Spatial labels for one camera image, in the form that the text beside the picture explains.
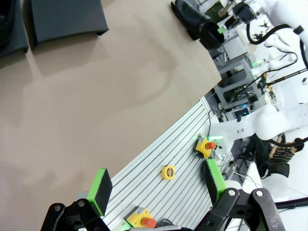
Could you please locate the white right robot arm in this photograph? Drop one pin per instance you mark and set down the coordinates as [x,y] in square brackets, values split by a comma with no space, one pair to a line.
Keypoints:
[281,14]

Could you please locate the black shoe stand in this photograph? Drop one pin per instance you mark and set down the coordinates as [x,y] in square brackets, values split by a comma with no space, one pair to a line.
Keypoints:
[69,21]
[20,36]

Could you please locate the grey equipment rack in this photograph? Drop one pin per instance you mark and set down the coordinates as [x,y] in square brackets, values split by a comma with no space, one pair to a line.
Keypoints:
[231,74]

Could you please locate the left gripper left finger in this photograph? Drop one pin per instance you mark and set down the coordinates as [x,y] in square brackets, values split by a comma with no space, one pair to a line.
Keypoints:
[99,190]

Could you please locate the seated person dark hair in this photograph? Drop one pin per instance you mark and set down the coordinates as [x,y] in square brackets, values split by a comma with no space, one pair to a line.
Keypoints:
[262,149]

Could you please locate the yellow tape measure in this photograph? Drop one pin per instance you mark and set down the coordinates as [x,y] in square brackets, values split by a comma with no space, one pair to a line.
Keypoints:
[168,172]

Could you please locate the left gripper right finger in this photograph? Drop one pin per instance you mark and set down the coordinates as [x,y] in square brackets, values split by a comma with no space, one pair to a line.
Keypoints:
[215,183]

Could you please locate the black perforated leather shoe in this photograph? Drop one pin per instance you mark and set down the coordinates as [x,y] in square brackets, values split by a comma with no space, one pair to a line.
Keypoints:
[6,29]

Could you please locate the yellow emergency stop button box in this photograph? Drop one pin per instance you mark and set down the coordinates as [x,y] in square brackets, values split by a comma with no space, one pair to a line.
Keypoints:
[203,148]
[137,216]

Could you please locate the slotted aluminium table plate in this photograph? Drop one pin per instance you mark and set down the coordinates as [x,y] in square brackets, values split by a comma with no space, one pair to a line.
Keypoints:
[144,183]

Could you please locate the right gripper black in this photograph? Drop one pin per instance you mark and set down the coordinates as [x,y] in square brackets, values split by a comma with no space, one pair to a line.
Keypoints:
[241,12]

